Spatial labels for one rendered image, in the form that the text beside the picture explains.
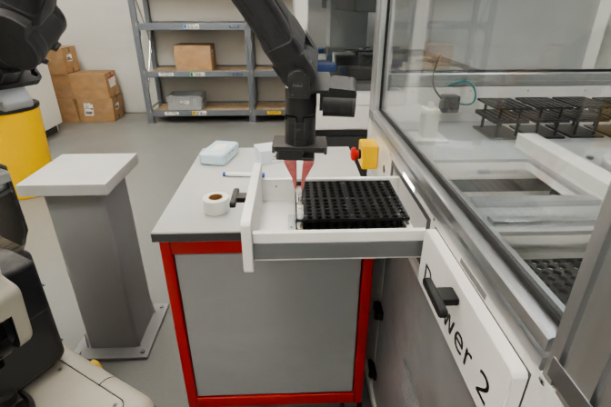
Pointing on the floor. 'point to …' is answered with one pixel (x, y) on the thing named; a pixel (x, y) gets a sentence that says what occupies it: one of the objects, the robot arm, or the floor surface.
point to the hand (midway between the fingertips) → (298, 184)
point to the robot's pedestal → (100, 252)
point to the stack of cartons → (84, 89)
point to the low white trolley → (261, 301)
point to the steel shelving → (194, 29)
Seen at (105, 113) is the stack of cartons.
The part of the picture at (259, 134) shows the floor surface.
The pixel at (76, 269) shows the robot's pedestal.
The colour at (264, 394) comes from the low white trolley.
